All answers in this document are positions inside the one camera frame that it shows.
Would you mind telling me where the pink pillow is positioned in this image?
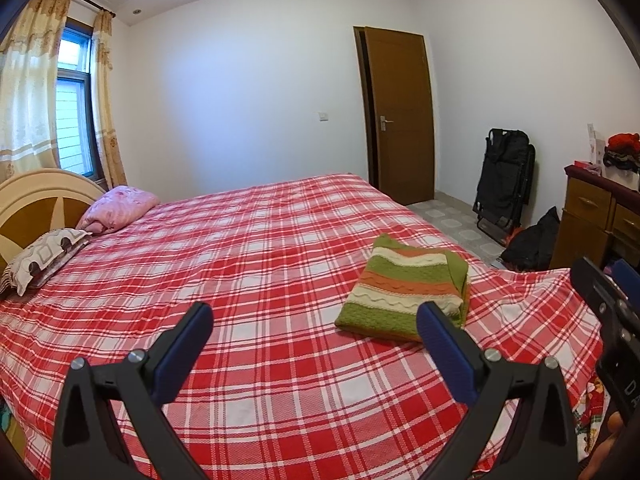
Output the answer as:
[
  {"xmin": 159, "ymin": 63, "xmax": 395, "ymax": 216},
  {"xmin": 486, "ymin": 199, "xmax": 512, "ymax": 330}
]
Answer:
[{"xmin": 75, "ymin": 185, "xmax": 161, "ymax": 235}]

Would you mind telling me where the wide cream floral curtain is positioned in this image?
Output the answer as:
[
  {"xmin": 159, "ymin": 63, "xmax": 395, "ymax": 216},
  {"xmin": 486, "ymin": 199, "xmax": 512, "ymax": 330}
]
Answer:
[{"xmin": 0, "ymin": 0, "xmax": 74, "ymax": 182}]

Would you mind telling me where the red plaid bed sheet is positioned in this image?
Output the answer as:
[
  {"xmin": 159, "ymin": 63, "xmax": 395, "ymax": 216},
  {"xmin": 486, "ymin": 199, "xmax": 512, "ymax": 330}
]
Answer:
[{"xmin": 0, "ymin": 173, "xmax": 607, "ymax": 480}]

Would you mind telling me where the cartoon printed bedcover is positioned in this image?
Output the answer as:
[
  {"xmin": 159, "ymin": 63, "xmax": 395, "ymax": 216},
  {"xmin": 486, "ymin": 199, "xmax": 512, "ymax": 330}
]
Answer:
[{"xmin": 571, "ymin": 374, "xmax": 609, "ymax": 462}]

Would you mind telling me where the cream wooden headboard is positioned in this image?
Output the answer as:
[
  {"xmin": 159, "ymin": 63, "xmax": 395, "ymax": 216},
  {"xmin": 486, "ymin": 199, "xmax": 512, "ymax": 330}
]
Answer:
[{"xmin": 0, "ymin": 169, "xmax": 108, "ymax": 273}]

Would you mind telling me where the narrow cream floral curtain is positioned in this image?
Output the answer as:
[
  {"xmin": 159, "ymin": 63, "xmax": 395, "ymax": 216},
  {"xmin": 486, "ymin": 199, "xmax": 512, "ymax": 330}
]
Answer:
[{"xmin": 89, "ymin": 10, "xmax": 129, "ymax": 192}]

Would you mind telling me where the green striped knit sweater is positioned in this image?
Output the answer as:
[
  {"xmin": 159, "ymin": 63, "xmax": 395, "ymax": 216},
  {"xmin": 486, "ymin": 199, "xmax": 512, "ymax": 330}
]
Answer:
[{"xmin": 334, "ymin": 233, "xmax": 471, "ymax": 343}]

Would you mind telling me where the black folding chair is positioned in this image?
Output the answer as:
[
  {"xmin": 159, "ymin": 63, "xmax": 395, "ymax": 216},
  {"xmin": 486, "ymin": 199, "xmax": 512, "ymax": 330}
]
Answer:
[{"xmin": 472, "ymin": 128, "xmax": 537, "ymax": 247}]

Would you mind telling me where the wooden dresser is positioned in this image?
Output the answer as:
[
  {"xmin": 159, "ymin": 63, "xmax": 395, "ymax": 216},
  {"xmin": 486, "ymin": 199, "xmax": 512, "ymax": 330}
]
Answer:
[{"xmin": 548, "ymin": 162, "xmax": 640, "ymax": 275}]

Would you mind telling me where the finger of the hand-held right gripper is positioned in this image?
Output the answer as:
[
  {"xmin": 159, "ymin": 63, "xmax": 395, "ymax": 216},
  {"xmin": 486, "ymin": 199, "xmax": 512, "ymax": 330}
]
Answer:
[
  {"xmin": 613, "ymin": 258, "xmax": 640, "ymax": 307},
  {"xmin": 570, "ymin": 256, "xmax": 622, "ymax": 322}
]

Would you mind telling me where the window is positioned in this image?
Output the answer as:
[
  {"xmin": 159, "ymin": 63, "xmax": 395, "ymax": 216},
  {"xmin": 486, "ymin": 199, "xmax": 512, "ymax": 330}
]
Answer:
[{"xmin": 54, "ymin": 17, "xmax": 108, "ymax": 182}]

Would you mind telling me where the brown patterned pillow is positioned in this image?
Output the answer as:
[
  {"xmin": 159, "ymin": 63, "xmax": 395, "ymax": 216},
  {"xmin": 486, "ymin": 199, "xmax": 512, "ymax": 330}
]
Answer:
[{"xmin": 0, "ymin": 227, "xmax": 94, "ymax": 297}]

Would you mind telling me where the brown wooden door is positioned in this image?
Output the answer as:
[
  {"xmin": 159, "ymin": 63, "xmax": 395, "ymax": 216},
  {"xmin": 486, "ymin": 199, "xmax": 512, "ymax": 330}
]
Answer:
[{"xmin": 353, "ymin": 25, "xmax": 437, "ymax": 207}]

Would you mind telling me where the red and dark cloth pile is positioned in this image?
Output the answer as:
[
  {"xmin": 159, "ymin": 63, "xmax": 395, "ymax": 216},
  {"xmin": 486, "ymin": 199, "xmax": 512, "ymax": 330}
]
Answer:
[{"xmin": 602, "ymin": 132, "xmax": 640, "ymax": 171}]

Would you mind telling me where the person's right hand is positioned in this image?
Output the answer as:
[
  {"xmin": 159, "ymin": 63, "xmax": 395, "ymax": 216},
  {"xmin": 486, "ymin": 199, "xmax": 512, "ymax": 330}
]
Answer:
[{"xmin": 582, "ymin": 410, "xmax": 631, "ymax": 480}]

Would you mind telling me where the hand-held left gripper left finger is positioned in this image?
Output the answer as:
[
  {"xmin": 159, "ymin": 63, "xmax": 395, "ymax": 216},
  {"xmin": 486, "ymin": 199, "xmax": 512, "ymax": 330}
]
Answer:
[{"xmin": 52, "ymin": 302, "xmax": 215, "ymax": 480}]

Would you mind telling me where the black bag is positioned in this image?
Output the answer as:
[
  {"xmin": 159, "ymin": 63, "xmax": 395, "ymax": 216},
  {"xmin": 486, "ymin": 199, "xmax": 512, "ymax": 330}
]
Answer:
[{"xmin": 500, "ymin": 206, "xmax": 562, "ymax": 272}]

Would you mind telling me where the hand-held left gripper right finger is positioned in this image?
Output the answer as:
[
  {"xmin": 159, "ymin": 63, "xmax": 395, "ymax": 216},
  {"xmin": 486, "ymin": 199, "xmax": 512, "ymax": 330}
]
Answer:
[{"xmin": 415, "ymin": 301, "xmax": 579, "ymax": 480}]

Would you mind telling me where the white card box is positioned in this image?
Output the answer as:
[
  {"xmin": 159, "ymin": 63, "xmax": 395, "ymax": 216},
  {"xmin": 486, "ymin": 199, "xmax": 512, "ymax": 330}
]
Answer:
[{"xmin": 585, "ymin": 122, "xmax": 609, "ymax": 166}]

